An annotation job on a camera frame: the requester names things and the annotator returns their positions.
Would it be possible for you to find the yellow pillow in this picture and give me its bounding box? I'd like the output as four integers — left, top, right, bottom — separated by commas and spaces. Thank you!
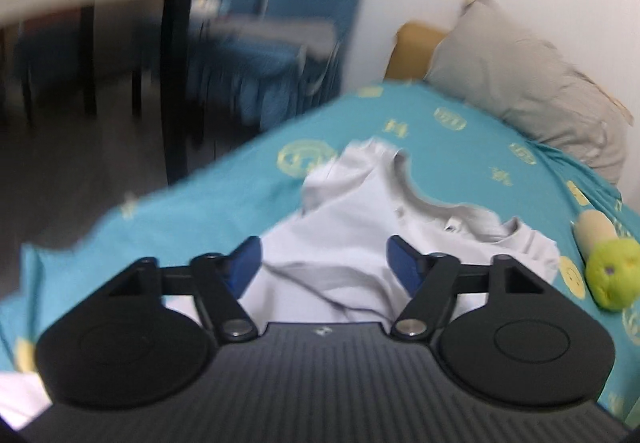
384, 22, 451, 84

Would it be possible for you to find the blue covered chair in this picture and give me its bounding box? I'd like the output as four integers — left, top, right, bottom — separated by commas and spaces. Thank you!
186, 0, 376, 130

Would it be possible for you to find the green plush toy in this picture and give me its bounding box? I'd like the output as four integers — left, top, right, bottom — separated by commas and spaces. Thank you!
573, 210, 640, 312

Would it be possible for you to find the grey pillow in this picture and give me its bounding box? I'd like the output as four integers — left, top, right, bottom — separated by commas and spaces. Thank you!
424, 0, 635, 186

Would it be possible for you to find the white t-shirt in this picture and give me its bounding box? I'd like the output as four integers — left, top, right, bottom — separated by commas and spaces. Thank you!
239, 137, 561, 325

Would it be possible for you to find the teal printed bed sheet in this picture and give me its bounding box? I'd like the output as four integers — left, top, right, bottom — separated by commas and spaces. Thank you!
0, 82, 640, 428

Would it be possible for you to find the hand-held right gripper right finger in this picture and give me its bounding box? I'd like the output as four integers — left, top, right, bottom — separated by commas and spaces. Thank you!
387, 235, 547, 340

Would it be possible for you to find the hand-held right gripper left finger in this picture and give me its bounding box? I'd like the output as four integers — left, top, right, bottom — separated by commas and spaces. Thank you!
107, 236, 263, 343

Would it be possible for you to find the grey cloth on chair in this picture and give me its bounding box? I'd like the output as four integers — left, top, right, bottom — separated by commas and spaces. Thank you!
206, 16, 339, 62

